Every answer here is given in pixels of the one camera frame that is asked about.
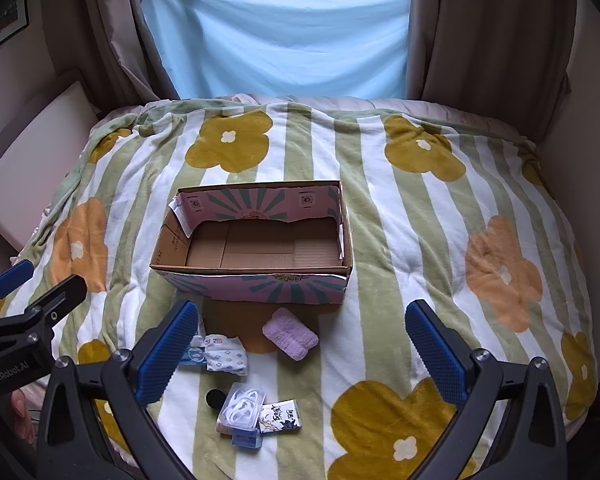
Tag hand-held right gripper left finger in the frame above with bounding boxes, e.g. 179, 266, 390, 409
36, 300, 201, 480

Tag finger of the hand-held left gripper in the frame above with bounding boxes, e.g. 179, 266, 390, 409
0, 260, 35, 319
0, 274, 88, 342

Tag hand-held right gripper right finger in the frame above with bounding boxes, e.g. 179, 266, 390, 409
404, 299, 568, 480

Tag white and blue carton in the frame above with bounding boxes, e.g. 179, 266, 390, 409
180, 332, 208, 368

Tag clear case with white cable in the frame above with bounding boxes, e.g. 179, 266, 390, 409
220, 382, 267, 431

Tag small blue box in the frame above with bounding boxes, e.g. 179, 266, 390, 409
231, 427, 262, 450

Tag pink fluffy towel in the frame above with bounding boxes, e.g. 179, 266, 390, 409
261, 307, 320, 362

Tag ink-drawing tissue pack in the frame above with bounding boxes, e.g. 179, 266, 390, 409
257, 399, 302, 433

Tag cardboard box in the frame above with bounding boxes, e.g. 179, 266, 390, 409
150, 180, 355, 306

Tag person's left hand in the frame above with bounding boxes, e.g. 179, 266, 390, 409
0, 390, 38, 443

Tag white cushioned panel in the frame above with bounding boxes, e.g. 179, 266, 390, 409
0, 80, 101, 253

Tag striped flower blanket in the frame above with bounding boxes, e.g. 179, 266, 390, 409
10, 97, 600, 480

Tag beige curtain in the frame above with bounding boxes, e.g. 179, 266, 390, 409
40, 0, 181, 111
405, 0, 578, 141

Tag light blue cloth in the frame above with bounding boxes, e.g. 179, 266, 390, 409
139, 0, 413, 101

